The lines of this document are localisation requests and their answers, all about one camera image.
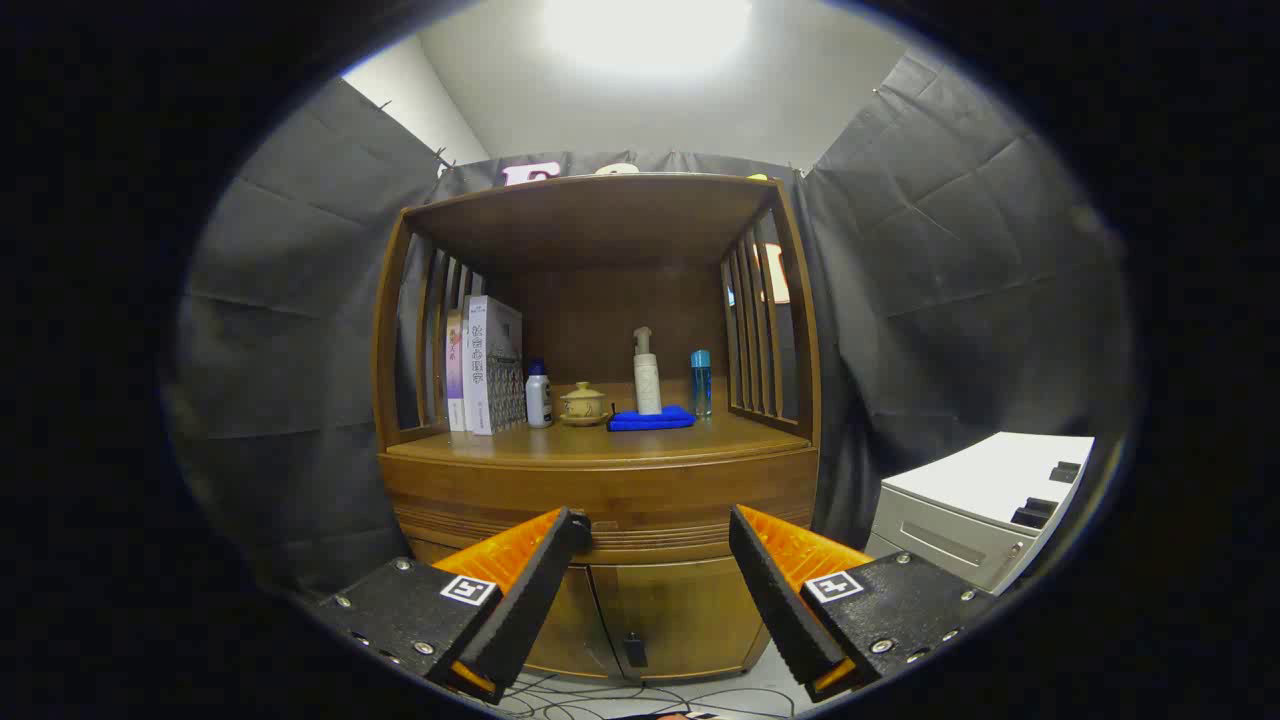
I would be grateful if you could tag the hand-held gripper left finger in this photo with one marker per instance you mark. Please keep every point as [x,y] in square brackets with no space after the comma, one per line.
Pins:
[530,590]

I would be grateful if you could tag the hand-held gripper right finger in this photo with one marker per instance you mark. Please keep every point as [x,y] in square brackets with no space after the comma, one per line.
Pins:
[775,600]

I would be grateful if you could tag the wooden drawer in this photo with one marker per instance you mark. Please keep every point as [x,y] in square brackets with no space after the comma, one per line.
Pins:
[620,495]

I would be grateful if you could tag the wooden cabinet door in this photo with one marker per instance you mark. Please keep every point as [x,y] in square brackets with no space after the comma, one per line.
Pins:
[580,620]
[690,610]

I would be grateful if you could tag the wooden countertop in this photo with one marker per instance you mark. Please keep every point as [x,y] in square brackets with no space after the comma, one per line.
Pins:
[650,445]

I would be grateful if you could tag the wooden cabinet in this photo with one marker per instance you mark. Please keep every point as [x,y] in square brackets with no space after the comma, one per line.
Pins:
[600,220]

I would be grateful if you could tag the white bottle blue cap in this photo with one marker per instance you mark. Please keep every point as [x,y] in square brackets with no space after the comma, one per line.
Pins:
[539,400]

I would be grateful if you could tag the beige lidded teacup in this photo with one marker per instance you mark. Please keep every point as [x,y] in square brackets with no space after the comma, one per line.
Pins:
[583,405]

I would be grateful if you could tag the blue folded cloth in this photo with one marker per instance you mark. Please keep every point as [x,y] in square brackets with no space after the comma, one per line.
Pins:
[650,420]

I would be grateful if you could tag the clear blue bottle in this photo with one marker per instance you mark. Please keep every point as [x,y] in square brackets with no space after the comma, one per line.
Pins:
[701,385]

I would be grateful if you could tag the thin purple book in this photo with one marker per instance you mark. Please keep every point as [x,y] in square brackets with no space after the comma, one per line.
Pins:
[455,370]

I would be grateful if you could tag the white patterned book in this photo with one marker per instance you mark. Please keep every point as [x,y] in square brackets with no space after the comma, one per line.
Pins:
[490,360]

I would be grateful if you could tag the white pump bottle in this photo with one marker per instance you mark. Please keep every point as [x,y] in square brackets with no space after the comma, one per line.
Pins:
[647,385]

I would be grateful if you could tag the black backdrop cloth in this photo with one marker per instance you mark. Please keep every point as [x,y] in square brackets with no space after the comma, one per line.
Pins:
[300,300]

